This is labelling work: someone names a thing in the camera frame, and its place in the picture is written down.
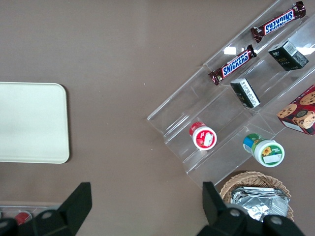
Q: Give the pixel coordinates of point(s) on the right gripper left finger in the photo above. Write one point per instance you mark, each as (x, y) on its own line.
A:
(73, 209)

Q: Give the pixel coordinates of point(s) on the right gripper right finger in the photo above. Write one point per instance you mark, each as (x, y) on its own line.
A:
(214, 209)

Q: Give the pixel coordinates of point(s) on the light tan wicker basket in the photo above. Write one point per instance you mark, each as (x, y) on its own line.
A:
(248, 178)

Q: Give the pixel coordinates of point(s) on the cream rectangular tray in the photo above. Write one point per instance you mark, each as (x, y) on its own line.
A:
(32, 123)

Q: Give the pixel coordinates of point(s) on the clear acrylic bottle rack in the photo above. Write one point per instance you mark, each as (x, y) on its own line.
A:
(37, 206)

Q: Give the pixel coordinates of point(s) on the stacked aluminium foil trays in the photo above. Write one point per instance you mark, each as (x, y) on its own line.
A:
(258, 204)

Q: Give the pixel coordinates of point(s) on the red soda bottle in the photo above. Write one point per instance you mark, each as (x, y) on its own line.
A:
(22, 217)

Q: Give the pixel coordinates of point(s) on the red lid yogurt cup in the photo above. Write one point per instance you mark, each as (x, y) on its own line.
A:
(204, 137)

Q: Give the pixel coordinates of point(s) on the green lid yogurt cup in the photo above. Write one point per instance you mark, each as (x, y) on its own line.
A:
(268, 152)

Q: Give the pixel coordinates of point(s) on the clear acrylic stepped display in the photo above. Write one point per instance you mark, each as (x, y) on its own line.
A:
(187, 103)

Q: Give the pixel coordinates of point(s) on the small black carton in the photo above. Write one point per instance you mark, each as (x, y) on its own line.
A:
(288, 56)
(246, 93)

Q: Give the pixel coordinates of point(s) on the red chocolate chip cookie box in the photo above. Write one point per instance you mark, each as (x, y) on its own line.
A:
(300, 110)

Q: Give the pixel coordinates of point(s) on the Snickers chocolate bar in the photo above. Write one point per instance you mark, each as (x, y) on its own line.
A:
(233, 65)
(278, 23)

